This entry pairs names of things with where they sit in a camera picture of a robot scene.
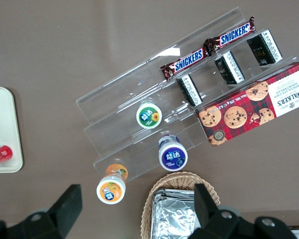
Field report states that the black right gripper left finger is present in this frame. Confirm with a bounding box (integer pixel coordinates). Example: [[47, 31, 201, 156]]
[[0, 184, 83, 239]]

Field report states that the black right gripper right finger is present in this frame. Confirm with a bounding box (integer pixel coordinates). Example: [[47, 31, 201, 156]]
[[186, 183, 299, 239]]

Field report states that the light wicker basket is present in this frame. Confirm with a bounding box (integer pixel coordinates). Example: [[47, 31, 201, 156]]
[[140, 171, 221, 239]]

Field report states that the cream plastic tray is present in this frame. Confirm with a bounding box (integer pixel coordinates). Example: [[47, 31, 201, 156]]
[[0, 86, 24, 174]]

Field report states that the silver foil pack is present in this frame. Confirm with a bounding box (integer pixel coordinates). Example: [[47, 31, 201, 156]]
[[151, 188, 202, 239]]

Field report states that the orange gum bottle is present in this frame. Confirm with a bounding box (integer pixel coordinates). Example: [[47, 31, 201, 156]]
[[96, 163, 129, 205]]

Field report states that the blue gum bottle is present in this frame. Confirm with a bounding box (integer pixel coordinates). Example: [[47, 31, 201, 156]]
[[158, 134, 189, 172]]

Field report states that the red gum bottle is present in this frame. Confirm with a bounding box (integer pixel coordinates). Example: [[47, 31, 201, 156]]
[[0, 145, 14, 171]]

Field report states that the red Walkers cookie box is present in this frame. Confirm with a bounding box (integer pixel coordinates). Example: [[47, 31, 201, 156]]
[[194, 61, 299, 147]]

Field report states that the green gum bottle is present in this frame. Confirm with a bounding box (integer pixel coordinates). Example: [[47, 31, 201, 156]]
[[136, 99, 163, 129]]

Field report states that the clear acrylic stepped stand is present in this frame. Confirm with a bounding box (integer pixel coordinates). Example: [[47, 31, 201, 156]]
[[75, 6, 299, 184]]

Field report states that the small black white box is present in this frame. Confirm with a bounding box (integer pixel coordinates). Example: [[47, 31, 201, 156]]
[[246, 29, 284, 67], [214, 50, 246, 85], [176, 74, 204, 107]]

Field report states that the Snickers chocolate bar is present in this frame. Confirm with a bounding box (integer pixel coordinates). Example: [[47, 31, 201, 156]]
[[203, 15, 256, 52], [160, 47, 212, 82]]

